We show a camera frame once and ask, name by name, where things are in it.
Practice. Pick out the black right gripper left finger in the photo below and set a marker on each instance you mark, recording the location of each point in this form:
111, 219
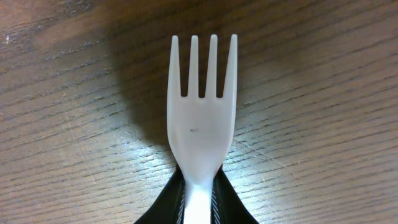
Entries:
169, 205

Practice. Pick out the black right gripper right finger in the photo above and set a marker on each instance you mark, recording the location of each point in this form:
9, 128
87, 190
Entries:
226, 206

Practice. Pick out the pink plastic fork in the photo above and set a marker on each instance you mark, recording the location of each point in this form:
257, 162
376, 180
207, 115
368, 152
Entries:
200, 130

